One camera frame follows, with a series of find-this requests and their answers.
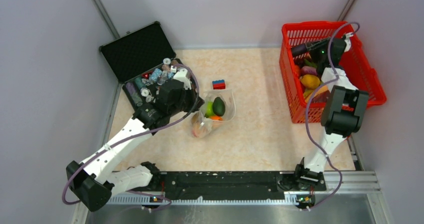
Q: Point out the aluminium frame rail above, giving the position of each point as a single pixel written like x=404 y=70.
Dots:
x=349 y=182

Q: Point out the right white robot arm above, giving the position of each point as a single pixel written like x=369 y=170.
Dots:
x=343 y=112

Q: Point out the clear zip top bag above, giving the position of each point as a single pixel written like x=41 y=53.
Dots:
x=228 y=97

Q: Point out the orange toy pumpkin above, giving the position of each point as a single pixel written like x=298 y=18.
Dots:
x=216 y=118

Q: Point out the purple toy eggplant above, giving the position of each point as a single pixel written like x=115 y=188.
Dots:
x=299 y=50

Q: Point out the red plastic basket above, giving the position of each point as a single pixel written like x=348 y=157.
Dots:
x=354 y=62

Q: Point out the green toy apple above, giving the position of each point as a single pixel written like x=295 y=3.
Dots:
x=209 y=110

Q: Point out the black poker chip case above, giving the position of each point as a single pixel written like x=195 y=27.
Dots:
x=140 y=53

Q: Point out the dark green toy vegetable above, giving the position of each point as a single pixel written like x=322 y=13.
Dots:
x=218 y=107

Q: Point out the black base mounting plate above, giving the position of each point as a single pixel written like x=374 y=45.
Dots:
x=228 y=186

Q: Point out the red blue toy brick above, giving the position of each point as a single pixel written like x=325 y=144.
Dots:
x=218 y=84

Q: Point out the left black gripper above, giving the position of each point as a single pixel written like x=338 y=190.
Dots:
x=196 y=102

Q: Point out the toy ham slice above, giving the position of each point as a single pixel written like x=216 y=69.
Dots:
x=321 y=96

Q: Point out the pink toy onion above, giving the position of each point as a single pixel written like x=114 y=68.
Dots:
x=308 y=70

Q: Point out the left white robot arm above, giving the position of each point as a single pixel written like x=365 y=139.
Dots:
x=94 y=180

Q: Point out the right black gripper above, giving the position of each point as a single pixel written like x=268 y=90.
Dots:
x=313 y=48

